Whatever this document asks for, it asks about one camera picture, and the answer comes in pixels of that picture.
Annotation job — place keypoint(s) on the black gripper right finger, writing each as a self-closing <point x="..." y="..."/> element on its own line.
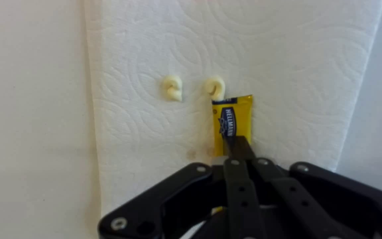
<point x="332" y="199"/>

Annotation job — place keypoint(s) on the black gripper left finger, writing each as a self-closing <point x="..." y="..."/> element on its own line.
<point x="239" y="190"/>

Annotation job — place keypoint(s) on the yellow mayonnaise packet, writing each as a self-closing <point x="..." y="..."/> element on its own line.
<point x="242" y="117"/>

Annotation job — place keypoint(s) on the pale mayonnaise blob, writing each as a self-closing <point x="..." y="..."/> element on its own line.
<point x="216" y="88"/>
<point x="172" y="89"/>

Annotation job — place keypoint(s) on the white paper towel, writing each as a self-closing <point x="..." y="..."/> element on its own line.
<point x="133" y="133"/>

